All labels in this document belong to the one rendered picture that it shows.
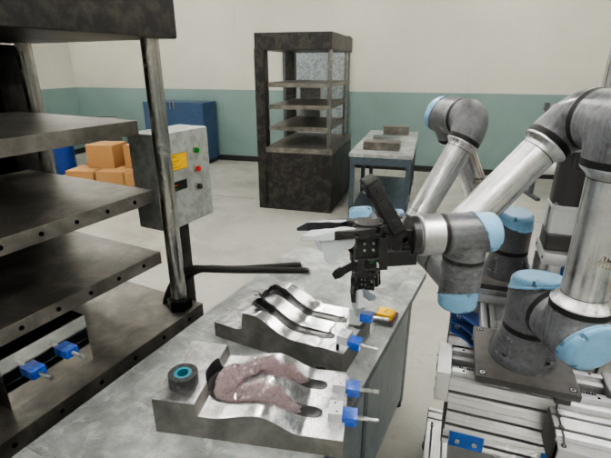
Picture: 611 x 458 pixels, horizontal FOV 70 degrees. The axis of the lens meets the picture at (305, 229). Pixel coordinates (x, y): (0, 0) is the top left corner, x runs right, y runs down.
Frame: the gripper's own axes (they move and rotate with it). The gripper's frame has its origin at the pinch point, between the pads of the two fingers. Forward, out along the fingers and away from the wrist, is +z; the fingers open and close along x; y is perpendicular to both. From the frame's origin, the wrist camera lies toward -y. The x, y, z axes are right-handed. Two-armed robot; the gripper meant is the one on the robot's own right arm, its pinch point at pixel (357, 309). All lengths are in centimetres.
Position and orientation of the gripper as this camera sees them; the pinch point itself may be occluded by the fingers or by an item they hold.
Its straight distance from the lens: 152.2
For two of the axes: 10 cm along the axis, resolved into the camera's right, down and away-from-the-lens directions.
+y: 8.9, 0.3, -4.6
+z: 0.6, 9.8, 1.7
